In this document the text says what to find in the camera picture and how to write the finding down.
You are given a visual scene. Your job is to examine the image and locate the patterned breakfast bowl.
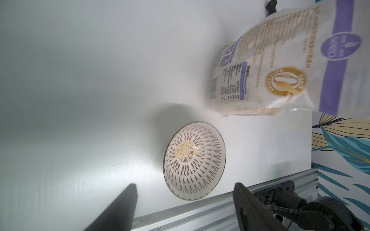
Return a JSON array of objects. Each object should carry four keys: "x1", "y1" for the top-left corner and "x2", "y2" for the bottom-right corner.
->
[{"x1": 163, "y1": 121, "x2": 226, "y2": 201}]

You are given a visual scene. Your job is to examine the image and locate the green handled screwdriver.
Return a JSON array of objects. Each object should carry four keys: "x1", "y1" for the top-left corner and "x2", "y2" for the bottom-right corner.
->
[{"x1": 265, "y1": 0, "x2": 277, "y2": 16}]

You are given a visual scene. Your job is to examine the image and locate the aluminium front rail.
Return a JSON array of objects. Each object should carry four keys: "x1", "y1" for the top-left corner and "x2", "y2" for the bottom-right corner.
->
[{"x1": 132, "y1": 167, "x2": 319, "y2": 231}]

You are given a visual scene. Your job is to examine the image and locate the oats bag white purple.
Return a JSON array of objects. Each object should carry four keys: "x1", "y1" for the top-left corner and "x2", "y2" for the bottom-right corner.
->
[{"x1": 209, "y1": 1, "x2": 370, "y2": 119}]

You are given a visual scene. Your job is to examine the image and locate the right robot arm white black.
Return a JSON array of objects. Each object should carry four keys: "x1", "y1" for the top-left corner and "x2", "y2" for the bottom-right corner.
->
[{"x1": 254, "y1": 181, "x2": 365, "y2": 231}]

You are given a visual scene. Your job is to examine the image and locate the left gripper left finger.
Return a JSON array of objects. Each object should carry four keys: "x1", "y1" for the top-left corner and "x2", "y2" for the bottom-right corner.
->
[{"x1": 85, "y1": 183, "x2": 138, "y2": 231}]

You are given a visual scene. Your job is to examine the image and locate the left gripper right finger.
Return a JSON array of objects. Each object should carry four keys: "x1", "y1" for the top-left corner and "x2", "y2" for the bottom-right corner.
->
[{"x1": 233, "y1": 183, "x2": 287, "y2": 231}]

